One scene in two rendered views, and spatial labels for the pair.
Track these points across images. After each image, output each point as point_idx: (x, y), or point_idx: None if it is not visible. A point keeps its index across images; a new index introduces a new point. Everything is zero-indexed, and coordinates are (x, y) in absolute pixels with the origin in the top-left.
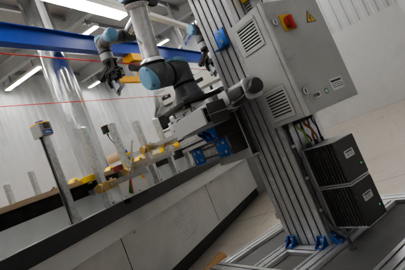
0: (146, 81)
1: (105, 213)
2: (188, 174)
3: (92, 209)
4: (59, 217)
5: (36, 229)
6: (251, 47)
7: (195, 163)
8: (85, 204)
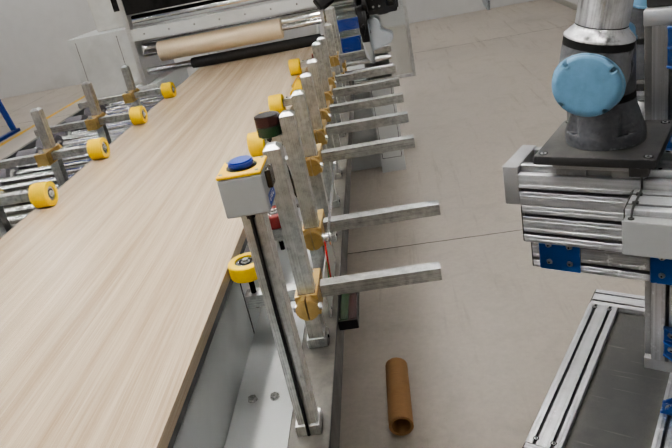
0: (583, 94)
1: (336, 376)
2: (347, 203)
3: (235, 331)
4: (210, 387)
5: (192, 447)
6: None
7: (533, 258)
8: (228, 323)
